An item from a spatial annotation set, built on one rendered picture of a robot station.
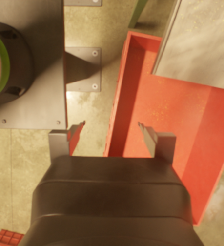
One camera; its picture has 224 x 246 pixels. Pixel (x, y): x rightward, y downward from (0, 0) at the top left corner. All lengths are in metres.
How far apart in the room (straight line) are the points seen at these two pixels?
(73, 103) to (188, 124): 0.82
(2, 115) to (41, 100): 0.09
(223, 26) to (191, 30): 0.06
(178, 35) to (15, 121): 0.38
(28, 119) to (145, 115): 0.50
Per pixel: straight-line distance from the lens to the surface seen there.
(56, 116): 0.37
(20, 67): 0.34
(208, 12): 0.43
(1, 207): 1.99
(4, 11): 0.40
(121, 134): 0.76
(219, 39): 0.45
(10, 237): 2.09
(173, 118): 0.79
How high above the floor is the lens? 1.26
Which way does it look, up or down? 74 degrees down
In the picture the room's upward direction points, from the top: 179 degrees clockwise
